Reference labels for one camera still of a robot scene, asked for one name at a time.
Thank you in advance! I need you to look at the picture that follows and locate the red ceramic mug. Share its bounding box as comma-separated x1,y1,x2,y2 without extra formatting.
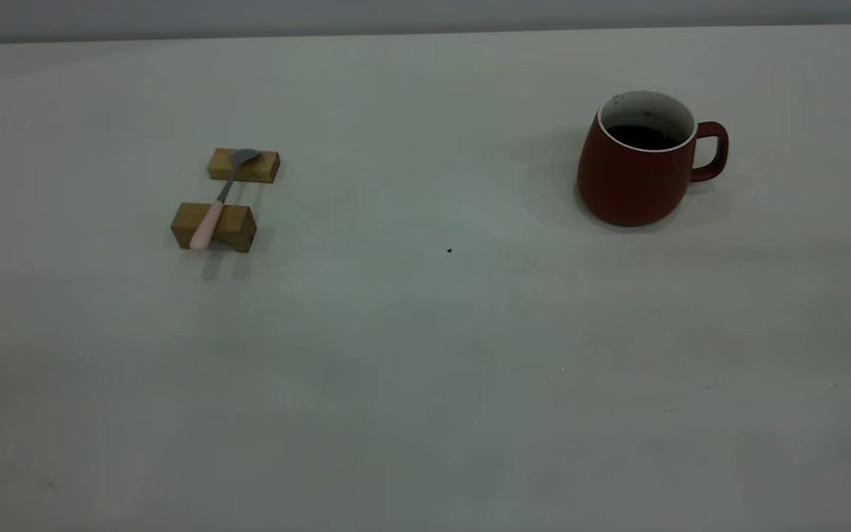
577,89,730,228

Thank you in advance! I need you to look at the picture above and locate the pink-handled metal spoon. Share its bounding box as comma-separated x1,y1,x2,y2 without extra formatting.
189,149,260,251

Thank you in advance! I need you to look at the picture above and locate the dark coffee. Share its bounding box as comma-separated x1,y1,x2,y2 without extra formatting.
606,124,681,151

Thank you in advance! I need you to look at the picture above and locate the flat wooden block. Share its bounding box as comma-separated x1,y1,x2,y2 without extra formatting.
207,148,281,184

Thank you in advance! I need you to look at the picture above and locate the arched wooden block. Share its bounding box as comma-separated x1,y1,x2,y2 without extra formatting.
171,202,258,253

